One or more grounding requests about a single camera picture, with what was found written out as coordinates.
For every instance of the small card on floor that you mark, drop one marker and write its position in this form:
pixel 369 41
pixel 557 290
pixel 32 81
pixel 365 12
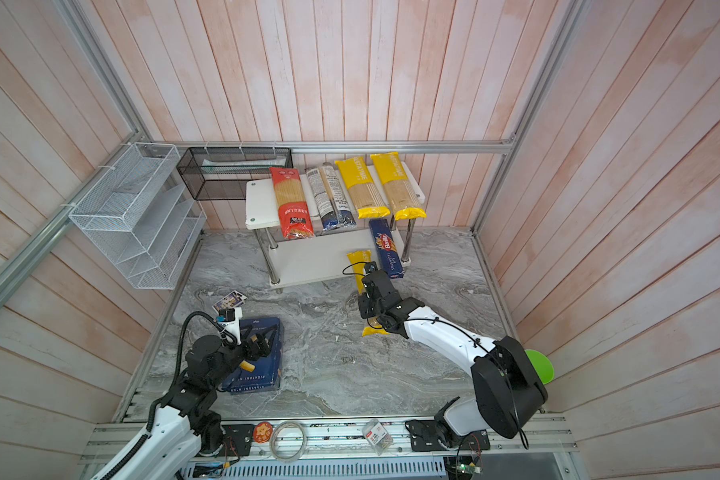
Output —
pixel 230 301

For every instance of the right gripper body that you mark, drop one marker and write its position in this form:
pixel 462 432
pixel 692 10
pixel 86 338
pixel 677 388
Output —
pixel 368 307

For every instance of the clear blue spaghetti bag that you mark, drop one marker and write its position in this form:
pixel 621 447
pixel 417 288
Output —
pixel 332 205

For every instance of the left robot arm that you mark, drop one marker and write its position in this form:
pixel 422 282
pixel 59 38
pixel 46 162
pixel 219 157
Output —
pixel 181 424

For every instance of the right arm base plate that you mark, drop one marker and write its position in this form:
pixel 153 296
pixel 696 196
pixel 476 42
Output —
pixel 432 435

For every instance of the blue Barilla rigatoni box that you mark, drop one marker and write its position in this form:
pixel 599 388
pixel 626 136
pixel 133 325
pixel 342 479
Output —
pixel 267 369

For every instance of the white two-tier shelf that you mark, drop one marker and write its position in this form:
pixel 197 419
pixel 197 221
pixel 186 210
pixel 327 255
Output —
pixel 302 261

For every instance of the green round object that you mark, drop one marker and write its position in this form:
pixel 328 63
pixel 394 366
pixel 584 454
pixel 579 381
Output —
pixel 542 365

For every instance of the red round sticker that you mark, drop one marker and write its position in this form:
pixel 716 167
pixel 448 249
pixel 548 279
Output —
pixel 263 432

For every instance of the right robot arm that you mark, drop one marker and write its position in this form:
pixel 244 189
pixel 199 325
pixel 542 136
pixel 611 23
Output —
pixel 508 390

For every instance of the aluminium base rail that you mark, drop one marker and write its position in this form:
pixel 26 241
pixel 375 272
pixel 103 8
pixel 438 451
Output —
pixel 330 438

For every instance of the small clear plastic box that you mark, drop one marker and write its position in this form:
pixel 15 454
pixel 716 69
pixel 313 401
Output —
pixel 377 436

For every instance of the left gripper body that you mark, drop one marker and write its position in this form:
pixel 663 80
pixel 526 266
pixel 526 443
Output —
pixel 248 350

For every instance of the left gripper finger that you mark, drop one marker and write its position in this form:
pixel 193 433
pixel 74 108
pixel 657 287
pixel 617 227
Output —
pixel 264 356
pixel 266 338

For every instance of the yellow Pastatime spaghetti bag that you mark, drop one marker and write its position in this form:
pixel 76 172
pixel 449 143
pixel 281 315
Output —
pixel 359 260
pixel 361 188
pixel 401 197

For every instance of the blue Barilla spaghetti box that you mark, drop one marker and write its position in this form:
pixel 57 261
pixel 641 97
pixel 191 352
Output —
pixel 386 248

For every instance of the red spaghetti bag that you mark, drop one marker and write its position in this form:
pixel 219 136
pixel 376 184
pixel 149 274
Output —
pixel 293 214

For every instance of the black wire mesh basket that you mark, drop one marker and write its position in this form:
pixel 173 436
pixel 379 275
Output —
pixel 222 173

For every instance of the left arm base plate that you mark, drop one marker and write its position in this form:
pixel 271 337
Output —
pixel 227 440

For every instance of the white wire mesh organizer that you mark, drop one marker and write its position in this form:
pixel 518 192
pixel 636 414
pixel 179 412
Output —
pixel 142 222

